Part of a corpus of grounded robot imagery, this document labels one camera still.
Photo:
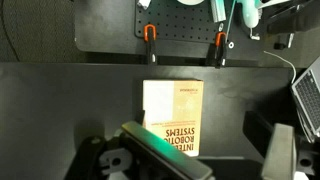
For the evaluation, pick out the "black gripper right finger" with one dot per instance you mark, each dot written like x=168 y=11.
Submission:
x=281 y=153

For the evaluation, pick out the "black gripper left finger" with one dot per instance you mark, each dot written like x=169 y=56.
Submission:
x=156 y=151

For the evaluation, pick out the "white and orange book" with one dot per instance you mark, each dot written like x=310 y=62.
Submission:
x=176 y=106

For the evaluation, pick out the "silver laptop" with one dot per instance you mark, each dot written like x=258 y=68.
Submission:
x=308 y=96

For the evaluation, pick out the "small black block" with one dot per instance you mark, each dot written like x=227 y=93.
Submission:
x=279 y=46

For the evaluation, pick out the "orange and black clamp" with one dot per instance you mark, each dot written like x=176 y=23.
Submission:
x=220 y=48
x=150 y=41

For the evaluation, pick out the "black pegboard panel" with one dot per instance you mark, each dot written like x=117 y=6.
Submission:
x=106 y=30

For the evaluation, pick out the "black perforated pegboard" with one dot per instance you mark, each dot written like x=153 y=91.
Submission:
x=180 y=20

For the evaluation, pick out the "teal tube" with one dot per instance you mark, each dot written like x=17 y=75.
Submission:
x=230 y=20

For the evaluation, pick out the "teal glue gun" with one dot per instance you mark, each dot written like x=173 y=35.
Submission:
x=250 y=13

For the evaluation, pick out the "small white plastic piece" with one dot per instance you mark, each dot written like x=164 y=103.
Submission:
x=144 y=3

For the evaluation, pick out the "white tape roll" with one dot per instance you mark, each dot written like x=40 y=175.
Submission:
x=190 y=2

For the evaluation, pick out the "clear plastic box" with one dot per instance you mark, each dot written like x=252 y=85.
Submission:
x=217 y=10

